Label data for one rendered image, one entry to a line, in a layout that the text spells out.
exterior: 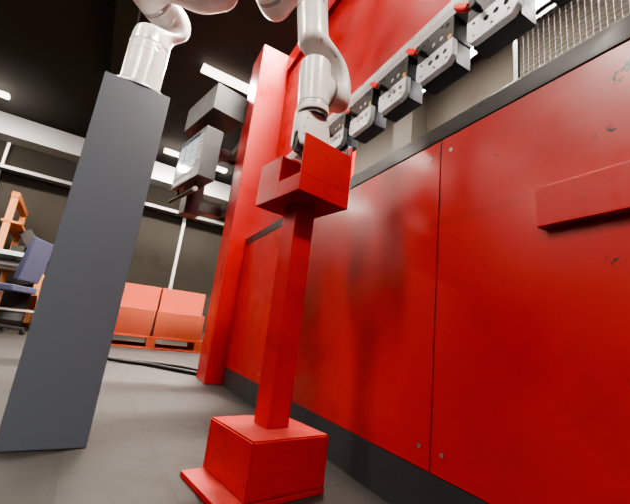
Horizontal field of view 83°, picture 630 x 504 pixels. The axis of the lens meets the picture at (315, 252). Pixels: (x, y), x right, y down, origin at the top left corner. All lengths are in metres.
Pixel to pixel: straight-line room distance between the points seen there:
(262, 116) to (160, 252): 6.05
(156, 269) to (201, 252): 1.02
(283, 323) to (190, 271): 7.55
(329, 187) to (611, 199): 0.55
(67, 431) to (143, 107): 0.89
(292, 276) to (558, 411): 0.57
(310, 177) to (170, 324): 3.49
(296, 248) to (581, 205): 0.58
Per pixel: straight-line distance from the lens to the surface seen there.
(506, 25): 1.21
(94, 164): 1.16
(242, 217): 2.30
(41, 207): 8.40
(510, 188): 0.77
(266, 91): 2.73
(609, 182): 0.67
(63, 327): 1.10
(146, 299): 4.56
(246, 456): 0.81
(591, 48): 0.82
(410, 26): 1.57
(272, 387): 0.87
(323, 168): 0.91
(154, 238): 8.33
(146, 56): 1.37
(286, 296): 0.86
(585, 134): 0.74
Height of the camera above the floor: 0.33
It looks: 13 degrees up
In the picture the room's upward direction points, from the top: 7 degrees clockwise
